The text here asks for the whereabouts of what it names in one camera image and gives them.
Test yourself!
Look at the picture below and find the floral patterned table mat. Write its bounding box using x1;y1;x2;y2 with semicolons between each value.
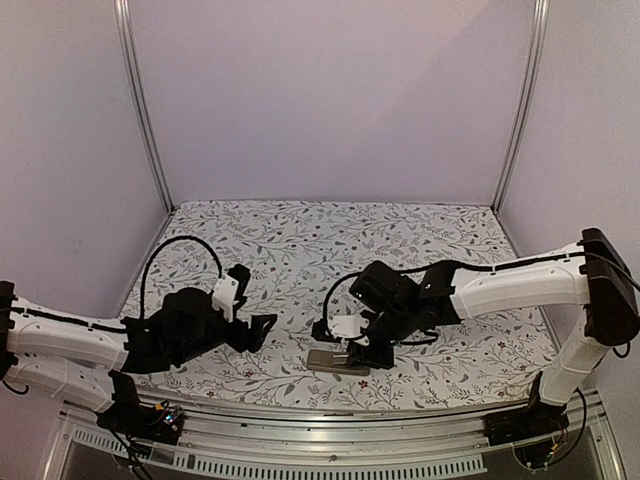
122;201;555;411

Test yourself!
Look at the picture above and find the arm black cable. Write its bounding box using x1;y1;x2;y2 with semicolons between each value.
322;272;364;331
137;234;224;321

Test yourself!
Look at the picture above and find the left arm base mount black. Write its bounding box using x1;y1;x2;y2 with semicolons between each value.
96;370;185;446

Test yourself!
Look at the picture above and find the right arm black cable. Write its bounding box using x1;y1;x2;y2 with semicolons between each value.
322;272;364;331

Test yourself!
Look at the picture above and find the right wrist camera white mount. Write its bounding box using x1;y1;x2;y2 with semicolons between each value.
311;315;370;346

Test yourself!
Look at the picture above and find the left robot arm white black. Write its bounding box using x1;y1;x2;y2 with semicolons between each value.
1;264;278;434

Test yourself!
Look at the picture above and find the grey remote control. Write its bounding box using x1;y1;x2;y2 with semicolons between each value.
305;349;370;377

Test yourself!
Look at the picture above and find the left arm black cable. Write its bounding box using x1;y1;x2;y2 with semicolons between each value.
137;234;224;321

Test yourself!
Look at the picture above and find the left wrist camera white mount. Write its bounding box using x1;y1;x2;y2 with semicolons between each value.
211;275;239;323

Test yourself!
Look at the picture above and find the right aluminium frame post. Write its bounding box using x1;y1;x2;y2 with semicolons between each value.
491;0;550;217

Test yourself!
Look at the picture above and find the aluminium frame post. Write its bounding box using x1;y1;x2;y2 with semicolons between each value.
491;0;550;217
113;0;175;214

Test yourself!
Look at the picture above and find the aluminium front rail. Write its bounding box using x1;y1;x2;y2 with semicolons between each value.
42;384;626;480

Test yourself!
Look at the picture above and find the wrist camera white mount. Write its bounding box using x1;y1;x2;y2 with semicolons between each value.
211;275;239;323
311;315;370;346

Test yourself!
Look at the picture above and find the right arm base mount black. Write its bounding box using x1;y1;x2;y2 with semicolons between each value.
483;373;569;470

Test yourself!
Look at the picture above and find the left aluminium frame post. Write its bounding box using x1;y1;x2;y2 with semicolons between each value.
113;0;175;214

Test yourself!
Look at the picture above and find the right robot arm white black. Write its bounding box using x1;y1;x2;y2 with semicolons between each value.
328;228;639;436

